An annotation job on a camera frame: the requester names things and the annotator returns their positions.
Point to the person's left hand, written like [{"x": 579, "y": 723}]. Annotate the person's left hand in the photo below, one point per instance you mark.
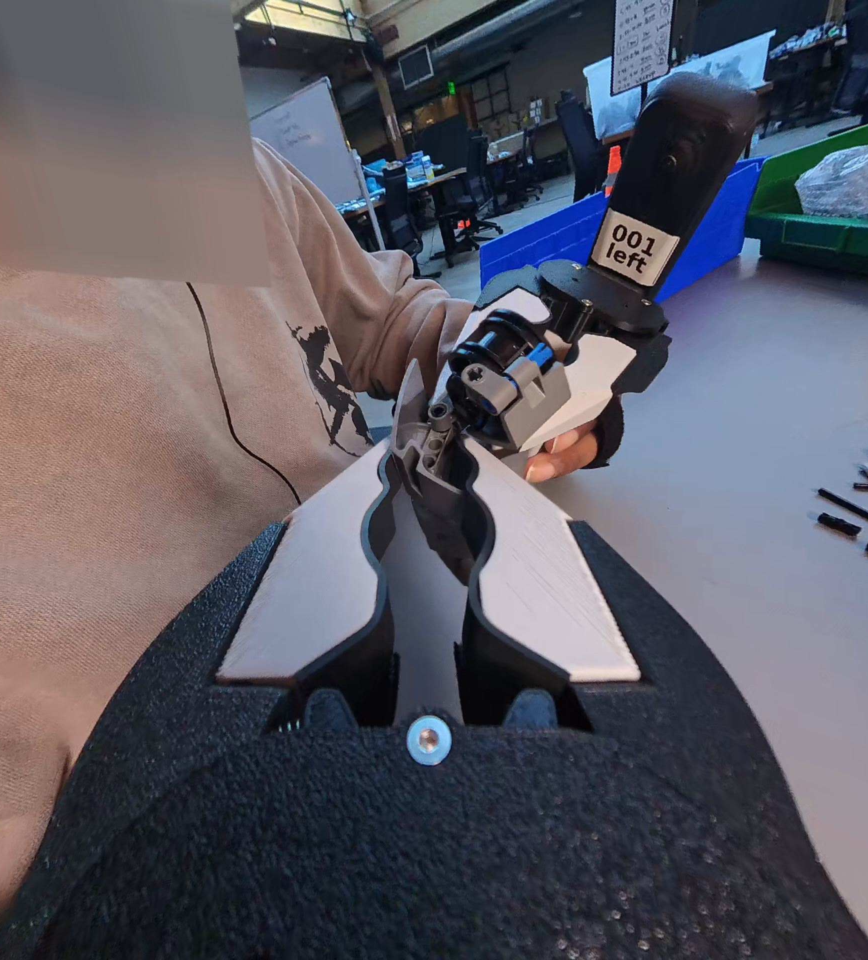
[{"x": 565, "y": 454}]

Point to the person in beige hoodie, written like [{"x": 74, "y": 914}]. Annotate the person in beige hoodie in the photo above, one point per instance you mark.
[{"x": 104, "y": 450}]

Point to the blue storage bin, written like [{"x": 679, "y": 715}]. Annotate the blue storage bin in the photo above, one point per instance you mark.
[{"x": 539, "y": 240}]

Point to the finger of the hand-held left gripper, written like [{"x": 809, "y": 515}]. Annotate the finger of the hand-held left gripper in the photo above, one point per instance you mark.
[
  {"x": 591, "y": 382},
  {"x": 513, "y": 306}
]

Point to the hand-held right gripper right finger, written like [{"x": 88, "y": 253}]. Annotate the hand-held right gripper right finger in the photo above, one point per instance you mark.
[{"x": 546, "y": 600}]

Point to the person's left forearm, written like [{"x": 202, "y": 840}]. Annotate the person's left forearm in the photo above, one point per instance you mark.
[{"x": 419, "y": 315}]

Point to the green storage bin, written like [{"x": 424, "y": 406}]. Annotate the green storage bin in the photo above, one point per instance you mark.
[{"x": 816, "y": 232}]

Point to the orange traffic cone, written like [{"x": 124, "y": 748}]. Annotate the orange traffic cone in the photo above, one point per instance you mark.
[{"x": 613, "y": 172}]

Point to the black office chair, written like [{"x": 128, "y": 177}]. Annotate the black office chair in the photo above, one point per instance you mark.
[
  {"x": 471, "y": 195},
  {"x": 580, "y": 142}
]

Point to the clear plastic bags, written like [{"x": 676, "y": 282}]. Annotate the clear plastic bags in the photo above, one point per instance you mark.
[{"x": 861, "y": 180}]

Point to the grey block head assembly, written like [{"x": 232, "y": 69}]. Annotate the grey block head assembly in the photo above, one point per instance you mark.
[{"x": 524, "y": 390}]

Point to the white whiteboard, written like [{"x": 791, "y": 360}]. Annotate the white whiteboard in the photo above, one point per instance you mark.
[{"x": 306, "y": 142}]

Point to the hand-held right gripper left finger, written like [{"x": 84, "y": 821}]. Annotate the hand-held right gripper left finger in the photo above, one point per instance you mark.
[{"x": 306, "y": 600}]

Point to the white notice board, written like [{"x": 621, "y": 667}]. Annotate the white notice board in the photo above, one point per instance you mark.
[{"x": 642, "y": 45}]

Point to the grey desk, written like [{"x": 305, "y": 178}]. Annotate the grey desk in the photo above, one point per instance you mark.
[{"x": 704, "y": 450}]

